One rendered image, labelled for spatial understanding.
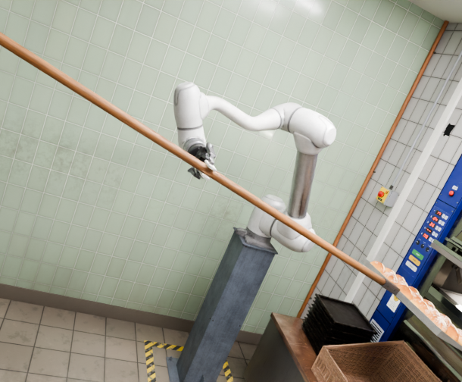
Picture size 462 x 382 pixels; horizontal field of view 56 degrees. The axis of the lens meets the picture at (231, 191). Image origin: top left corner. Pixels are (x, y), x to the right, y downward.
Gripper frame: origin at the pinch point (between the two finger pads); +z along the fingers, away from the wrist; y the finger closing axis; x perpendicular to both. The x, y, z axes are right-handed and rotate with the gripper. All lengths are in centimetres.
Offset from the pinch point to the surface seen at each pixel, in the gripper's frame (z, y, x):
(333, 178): -123, -22, -122
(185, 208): -122, 49, -46
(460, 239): -30, -35, -143
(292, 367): -34, 71, -115
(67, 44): -123, 3, 62
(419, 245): -50, -20, -146
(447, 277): -33, -16, -158
